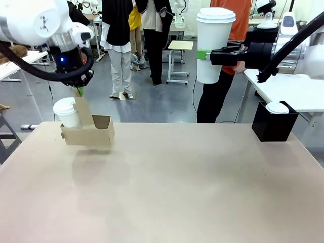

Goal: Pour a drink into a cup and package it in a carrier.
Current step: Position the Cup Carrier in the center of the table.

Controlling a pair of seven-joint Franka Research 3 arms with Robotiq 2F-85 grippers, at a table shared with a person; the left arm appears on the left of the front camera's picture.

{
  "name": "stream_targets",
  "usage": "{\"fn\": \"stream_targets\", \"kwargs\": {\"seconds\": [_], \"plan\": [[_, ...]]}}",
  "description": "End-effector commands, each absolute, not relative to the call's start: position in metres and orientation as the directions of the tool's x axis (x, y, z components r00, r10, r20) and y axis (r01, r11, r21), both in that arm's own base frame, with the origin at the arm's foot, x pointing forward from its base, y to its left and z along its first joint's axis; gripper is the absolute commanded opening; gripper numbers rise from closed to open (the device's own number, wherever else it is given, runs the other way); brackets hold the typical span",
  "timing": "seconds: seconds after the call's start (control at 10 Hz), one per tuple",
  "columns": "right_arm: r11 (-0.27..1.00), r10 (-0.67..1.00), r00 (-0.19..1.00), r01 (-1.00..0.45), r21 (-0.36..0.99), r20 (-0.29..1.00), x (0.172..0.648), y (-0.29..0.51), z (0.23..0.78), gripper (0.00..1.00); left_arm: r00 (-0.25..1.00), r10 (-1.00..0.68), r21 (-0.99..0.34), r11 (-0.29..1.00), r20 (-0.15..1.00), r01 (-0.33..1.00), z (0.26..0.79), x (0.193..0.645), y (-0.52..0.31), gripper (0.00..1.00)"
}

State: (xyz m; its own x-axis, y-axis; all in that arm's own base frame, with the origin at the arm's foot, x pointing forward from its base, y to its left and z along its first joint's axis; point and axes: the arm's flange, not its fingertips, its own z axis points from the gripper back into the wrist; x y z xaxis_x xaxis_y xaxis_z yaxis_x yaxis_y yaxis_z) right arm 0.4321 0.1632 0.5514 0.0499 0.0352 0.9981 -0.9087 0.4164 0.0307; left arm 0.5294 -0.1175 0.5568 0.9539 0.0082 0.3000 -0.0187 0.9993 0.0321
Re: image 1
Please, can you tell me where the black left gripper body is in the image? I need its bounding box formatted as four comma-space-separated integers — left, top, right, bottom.
52, 47, 95, 88

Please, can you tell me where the grey background desk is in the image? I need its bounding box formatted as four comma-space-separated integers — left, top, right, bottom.
83, 13, 107, 63

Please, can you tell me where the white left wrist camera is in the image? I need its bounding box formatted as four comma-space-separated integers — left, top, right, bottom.
72, 23, 94, 49

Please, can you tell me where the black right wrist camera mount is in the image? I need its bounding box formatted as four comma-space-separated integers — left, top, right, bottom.
252, 27, 279, 44

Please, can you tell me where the thin black floor cable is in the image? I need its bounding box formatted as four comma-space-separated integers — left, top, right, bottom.
191, 77, 201, 113

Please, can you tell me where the brown cardboard cup carrier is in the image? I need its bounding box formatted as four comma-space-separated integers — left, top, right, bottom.
60, 97, 115, 147

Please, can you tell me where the person in beige coat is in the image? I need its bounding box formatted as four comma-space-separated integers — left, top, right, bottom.
135, 0, 175, 86

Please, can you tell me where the brown fibrous pile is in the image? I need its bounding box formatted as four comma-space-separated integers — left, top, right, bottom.
0, 45, 28, 64

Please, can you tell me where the person in yellow shirt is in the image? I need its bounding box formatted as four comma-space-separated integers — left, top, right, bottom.
128, 6, 150, 72

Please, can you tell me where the white cup lid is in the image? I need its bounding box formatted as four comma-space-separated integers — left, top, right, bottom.
265, 101, 290, 115

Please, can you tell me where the small rolling side table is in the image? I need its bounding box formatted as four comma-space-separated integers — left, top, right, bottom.
166, 40, 194, 85

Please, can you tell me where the black square box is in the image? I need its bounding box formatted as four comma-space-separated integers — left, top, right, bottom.
251, 101, 300, 142

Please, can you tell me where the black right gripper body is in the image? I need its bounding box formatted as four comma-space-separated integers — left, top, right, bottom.
243, 42, 274, 70

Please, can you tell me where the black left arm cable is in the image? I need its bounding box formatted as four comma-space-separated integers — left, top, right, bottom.
0, 42, 95, 82

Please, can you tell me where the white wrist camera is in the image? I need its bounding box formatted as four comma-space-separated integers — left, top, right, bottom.
72, 23, 94, 49
256, 12, 278, 29

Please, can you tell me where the white work table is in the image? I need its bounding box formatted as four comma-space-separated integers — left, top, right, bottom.
240, 67, 324, 125

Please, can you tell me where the person in orange shirt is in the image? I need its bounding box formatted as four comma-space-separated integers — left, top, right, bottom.
196, 0, 254, 124

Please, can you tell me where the small white lidded paper cup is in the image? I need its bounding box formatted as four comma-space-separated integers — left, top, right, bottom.
53, 97, 84, 129

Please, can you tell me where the tall white lidded paper cup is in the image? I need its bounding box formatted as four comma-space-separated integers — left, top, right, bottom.
195, 7, 236, 85

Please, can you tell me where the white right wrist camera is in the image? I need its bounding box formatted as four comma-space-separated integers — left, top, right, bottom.
256, 12, 278, 29

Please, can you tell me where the person's bare hand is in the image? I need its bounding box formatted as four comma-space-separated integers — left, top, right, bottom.
233, 60, 248, 75

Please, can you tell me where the person in black top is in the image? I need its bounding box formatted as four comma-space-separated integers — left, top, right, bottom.
99, 0, 135, 100

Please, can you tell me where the white side table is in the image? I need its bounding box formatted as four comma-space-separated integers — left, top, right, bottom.
0, 50, 49, 83

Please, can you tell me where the black metal frame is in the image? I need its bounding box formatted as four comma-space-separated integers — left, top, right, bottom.
0, 113, 23, 166

